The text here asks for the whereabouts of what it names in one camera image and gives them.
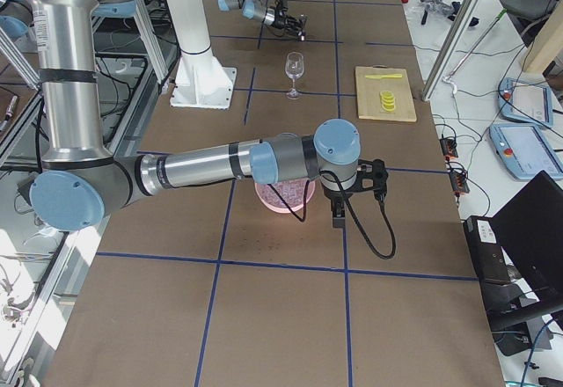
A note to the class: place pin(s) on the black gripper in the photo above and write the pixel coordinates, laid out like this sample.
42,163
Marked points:
336,196
279,19

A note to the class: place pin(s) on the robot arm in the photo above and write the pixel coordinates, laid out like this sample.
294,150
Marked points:
256,10
81,180

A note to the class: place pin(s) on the clear wine glass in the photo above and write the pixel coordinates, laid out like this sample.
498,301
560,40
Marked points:
294,69

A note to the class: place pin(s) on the pile of clear ice cubes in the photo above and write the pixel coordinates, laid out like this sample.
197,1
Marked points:
288,191

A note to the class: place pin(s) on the pink bowl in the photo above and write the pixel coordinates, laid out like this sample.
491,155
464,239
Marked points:
275,202

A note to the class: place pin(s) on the bamboo cutting board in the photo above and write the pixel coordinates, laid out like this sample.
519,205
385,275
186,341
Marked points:
368,99

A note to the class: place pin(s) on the yellow plastic knife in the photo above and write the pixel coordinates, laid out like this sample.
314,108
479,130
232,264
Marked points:
384,76

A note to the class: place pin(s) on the black laptop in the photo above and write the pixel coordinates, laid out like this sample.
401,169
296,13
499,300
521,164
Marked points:
528,229

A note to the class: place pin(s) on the blue teach pendant near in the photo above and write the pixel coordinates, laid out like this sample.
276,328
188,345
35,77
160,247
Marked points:
525,151

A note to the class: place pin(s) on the blue teach pendant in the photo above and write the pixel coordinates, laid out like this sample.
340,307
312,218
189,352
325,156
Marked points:
525,151
528,102

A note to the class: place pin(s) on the blue teach pendant far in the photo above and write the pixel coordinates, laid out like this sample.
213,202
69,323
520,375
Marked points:
528,102

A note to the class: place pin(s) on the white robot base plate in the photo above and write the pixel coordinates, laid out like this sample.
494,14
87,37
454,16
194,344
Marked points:
203,82

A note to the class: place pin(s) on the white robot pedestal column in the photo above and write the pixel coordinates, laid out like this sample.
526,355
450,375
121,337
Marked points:
190,26

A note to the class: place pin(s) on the green handled metal rod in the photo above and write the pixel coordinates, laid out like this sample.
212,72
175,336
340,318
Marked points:
448,79

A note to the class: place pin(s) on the aluminium frame post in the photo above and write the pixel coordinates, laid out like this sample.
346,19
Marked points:
449,46

